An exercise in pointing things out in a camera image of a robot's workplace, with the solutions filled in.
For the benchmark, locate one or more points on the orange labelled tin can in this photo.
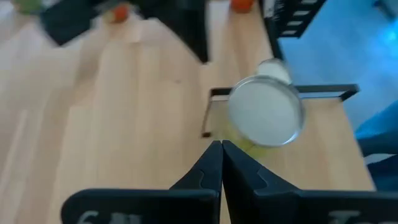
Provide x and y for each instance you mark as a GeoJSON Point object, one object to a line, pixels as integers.
{"type": "Point", "coordinates": [116, 13]}
{"type": "Point", "coordinates": [242, 4]}

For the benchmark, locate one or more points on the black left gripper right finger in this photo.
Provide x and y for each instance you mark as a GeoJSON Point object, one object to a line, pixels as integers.
{"type": "Point", "coordinates": [264, 205]}

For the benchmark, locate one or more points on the wooden shelf with black legs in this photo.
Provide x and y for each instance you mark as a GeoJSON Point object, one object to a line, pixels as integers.
{"type": "Point", "coordinates": [323, 88]}

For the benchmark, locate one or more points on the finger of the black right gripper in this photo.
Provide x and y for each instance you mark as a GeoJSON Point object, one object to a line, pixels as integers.
{"type": "Point", "coordinates": [168, 15]}
{"type": "Point", "coordinates": [197, 25]}

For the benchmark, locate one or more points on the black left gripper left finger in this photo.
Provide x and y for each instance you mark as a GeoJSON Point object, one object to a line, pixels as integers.
{"type": "Point", "coordinates": [186, 205]}

